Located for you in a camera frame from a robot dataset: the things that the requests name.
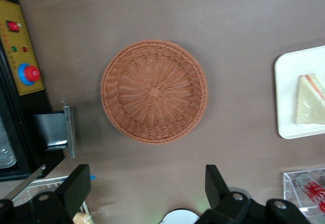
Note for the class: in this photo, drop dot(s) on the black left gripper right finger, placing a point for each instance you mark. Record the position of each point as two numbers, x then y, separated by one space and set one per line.
215 186

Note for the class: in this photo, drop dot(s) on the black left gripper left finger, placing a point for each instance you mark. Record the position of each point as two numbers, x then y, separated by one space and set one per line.
73 188

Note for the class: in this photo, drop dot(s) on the triangle sandwich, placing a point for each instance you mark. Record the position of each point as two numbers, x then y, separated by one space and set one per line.
308 102

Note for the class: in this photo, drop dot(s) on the round brown wicker basket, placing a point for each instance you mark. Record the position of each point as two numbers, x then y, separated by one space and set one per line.
152 92

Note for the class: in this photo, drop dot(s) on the white plastic tray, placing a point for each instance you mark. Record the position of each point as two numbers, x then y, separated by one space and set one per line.
285 94

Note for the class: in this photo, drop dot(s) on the packaged brown snack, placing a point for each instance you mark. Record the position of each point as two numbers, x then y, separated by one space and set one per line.
82 218

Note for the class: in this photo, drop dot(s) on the white round disc device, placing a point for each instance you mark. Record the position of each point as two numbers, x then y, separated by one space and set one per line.
180 217

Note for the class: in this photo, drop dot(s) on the silver metal strip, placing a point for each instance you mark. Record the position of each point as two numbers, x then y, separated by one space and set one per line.
23 183

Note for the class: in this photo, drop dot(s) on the silver metal bar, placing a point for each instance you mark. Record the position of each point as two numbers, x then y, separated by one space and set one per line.
69 132

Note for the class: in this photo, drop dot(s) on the clear acrylic box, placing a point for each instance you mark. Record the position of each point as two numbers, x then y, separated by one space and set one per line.
289 186

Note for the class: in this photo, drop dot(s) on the steel pan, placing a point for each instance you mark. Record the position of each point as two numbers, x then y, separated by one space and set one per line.
6 153

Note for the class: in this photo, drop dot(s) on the black machine cabinet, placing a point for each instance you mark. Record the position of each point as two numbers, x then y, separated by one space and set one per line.
35 107

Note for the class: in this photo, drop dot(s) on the red cola can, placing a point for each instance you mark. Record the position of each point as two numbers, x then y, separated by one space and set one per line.
314 189

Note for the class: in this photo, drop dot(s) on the red emergency stop button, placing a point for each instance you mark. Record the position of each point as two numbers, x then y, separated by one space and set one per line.
31 73

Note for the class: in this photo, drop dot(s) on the red indicator light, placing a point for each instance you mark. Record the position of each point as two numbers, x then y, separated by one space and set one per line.
24 49

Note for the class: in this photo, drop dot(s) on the yellow control panel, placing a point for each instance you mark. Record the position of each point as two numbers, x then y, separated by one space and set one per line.
25 38

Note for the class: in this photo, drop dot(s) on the brown table mat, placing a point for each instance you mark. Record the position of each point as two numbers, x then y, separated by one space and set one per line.
241 18

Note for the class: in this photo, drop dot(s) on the red rocker switch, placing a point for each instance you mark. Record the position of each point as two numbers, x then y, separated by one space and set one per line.
13 26

